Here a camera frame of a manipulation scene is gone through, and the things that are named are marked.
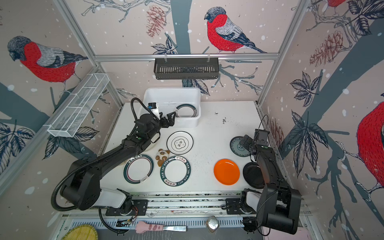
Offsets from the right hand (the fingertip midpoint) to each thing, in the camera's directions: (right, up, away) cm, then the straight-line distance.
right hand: (248, 144), depth 87 cm
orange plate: (-13, -16, -2) cm, 21 cm away
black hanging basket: (-39, +51, +20) cm, 67 cm away
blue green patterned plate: (-5, -4, +8) cm, 11 cm away
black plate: (+2, -16, -3) cm, 17 cm away
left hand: (-46, +19, -6) cm, 51 cm away
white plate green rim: (-40, +21, +29) cm, 53 cm away
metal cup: (-25, -28, -26) cm, 45 cm away
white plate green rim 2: (-65, -14, -1) cm, 67 cm away
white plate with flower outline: (-42, -1, +11) cm, 44 cm away
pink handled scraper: (-56, -34, -19) cm, 69 cm away
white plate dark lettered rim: (-43, -15, -1) cm, 46 cm away
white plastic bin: (-40, +29, +34) cm, 60 cm away
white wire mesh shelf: (-94, +14, -16) cm, 96 cm away
